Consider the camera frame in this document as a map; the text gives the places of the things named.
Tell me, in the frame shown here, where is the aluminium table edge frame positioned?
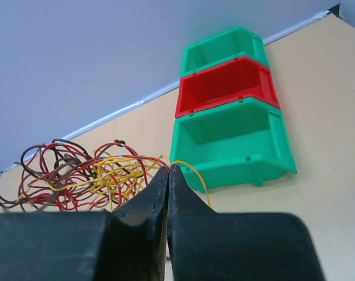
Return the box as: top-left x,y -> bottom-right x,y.
0,1 -> 335,172

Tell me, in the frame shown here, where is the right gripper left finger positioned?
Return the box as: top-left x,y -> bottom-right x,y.
0,167 -> 169,280

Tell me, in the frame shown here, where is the red plastic bin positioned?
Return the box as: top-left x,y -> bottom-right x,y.
175,56 -> 280,118

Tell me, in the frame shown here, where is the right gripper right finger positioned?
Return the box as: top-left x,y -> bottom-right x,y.
167,165 -> 324,280

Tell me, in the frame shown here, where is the near green plastic bin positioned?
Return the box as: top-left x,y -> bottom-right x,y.
170,98 -> 297,192

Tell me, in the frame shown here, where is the far green plastic bin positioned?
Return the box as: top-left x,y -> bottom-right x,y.
180,26 -> 269,78

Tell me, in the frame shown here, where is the yellow wire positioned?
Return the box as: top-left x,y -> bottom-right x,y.
17,154 -> 212,213

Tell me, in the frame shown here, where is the green plastic bin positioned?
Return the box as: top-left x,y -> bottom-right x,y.
170,98 -> 297,192
180,26 -> 269,78

